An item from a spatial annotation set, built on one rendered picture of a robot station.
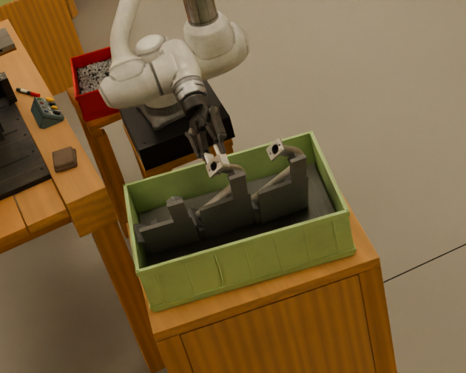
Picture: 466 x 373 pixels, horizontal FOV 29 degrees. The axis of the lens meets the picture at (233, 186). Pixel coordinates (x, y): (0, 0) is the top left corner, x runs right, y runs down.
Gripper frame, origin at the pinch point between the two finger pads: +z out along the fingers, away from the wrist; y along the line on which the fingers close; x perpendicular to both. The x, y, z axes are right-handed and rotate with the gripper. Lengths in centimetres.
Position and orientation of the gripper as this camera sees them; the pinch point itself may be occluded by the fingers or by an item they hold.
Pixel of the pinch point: (217, 160)
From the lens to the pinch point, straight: 246.5
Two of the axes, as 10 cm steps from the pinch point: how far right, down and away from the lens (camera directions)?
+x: 7.2, 0.9, 6.9
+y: 6.1, -5.5, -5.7
